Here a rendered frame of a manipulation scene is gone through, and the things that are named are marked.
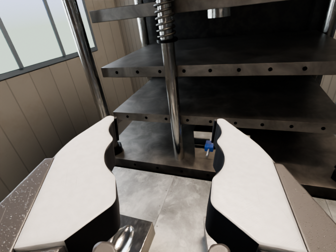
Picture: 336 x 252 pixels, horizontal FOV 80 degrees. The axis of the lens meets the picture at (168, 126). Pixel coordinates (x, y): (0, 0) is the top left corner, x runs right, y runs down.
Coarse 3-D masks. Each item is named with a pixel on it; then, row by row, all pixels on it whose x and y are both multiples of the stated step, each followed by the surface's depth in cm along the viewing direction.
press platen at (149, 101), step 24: (144, 96) 129; (192, 96) 121; (216, 96) 117; (240, 96) 113; (264, 96) 110; (288, 96) 106; (312, 96) 103; (144, 120) 111; (168, 120) 106; (192, 120) 101; (240, 120) 93; (264, 120) 90; (288, 120) 87; (312, 120) 85
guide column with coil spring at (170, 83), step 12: (156, 0) 75; (168, 12) 76; (168, 24) 78; (168, 36) 80; (168, 48) 82; (168, 60) 84; (168, 72) 87; (168, 84) 90; (168, 96) 93; (180, 120) 101; (180, 132) 103; (180, 144) 107; (180, 156) 110
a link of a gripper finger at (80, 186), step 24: (72, 144) 9; (96, 144) 9; (72, 168) 8; (96, 168) 8; (48, 192) 7; (72, 192) 7; (96, 192) 7; (48, 216) 6; (72, 216) 6; (96, 216) 6; (24, 240) 6; (48, 240) 6; (72, 240) 6; (96, 240) 7
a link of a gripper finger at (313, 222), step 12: (276, 168) 8; (288, 180) 8; (288, 192) 7; (300, 192) 7; (300, 204) 7; (312, 204) 7; (300, 216) 6; (312, 216) 6; (324, 216) 6; (300, 228) 6; (312, 228) 6; (324, 228) 6; (312, 240) 6; (324, 240) 6
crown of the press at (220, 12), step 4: (216, 8) 96; (220, 8) 95; (224, 8) 95; (228, 8) 96; (208, 12) 99; (212, 12) 97; (216, 12) 96; (220, 12) 96; (224, 12) 96; (228, 12) 97; (208, 16) 100; (212, 16) 98; (216, 16) 97; (220, 16) 97
